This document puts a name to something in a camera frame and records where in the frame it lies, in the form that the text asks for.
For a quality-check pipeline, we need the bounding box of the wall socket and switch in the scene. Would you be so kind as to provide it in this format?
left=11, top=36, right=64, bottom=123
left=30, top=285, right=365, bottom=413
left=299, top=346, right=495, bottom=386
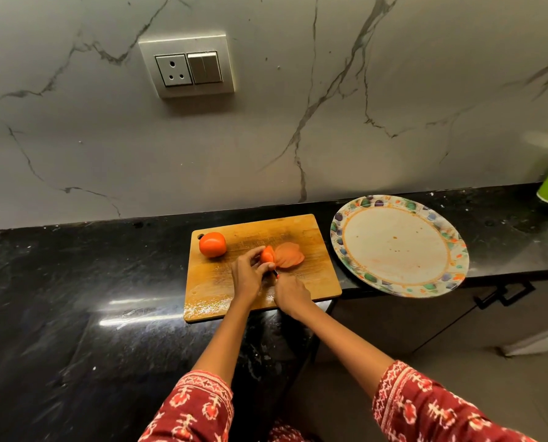
left=138, top=34, right=236, bottom=99

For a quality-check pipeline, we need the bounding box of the floral rimmed plate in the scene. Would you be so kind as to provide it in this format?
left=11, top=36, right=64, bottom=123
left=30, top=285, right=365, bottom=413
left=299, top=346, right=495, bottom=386
left=330, top=195, right=470, bottom=299

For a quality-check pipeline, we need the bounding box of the red patterned right sleeve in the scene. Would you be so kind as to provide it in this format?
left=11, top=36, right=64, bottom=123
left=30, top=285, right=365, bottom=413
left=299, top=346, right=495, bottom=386
left=372, top=360, right=538, bottom=442

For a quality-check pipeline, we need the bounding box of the black cabinet handle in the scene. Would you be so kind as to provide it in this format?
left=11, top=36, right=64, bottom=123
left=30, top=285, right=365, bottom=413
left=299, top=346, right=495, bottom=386
left=472, top=289, right=509, bottom=311
left=499, top=281, right=536, bottom=307

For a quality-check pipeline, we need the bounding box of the wooden cutting board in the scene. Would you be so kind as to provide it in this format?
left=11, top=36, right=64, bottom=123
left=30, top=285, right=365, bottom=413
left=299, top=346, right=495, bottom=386
left=183, top=214, right=343, bottom=324

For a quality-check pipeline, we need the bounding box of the brown lower cabinet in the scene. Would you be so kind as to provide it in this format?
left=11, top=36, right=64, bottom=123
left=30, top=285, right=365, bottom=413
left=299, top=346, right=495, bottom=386
left=319, top=276, right=548, bottom=360

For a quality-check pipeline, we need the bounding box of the red patterned tunic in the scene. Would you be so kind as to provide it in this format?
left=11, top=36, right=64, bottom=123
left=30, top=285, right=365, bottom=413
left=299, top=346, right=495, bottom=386
left=267, top=421, right=314, bottom=442

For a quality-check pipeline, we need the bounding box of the red patterned sleeve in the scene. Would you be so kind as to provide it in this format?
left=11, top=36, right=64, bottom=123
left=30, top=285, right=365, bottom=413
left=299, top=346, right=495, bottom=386
left=372, top=360, right=538, bottom=442
left=138, top=370, right=235, bottom=442

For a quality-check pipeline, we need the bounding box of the person's right forearm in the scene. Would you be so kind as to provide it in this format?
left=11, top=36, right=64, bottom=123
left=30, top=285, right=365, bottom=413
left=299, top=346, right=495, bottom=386
left=296, top=302, right=396, bottom=400

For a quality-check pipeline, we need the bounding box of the person's left hand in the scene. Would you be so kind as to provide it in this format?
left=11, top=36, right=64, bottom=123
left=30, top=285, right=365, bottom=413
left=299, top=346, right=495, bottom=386
left=231, top=246, right=276, bottom=310

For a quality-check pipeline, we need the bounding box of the person's left forearm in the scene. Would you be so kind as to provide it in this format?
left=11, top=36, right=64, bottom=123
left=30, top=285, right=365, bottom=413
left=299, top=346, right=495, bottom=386
left=192, top=298, right=255, bottom=388

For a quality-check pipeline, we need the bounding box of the person's right hand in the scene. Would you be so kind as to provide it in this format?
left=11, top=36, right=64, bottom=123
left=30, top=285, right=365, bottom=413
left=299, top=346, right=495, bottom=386
left=273, top=272, right=313, bottom=319

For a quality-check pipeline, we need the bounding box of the red patterned left sleeve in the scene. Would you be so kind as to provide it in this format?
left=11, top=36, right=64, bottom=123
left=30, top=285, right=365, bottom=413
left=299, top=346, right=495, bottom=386
left=138, top=370, right=235, bottom=442

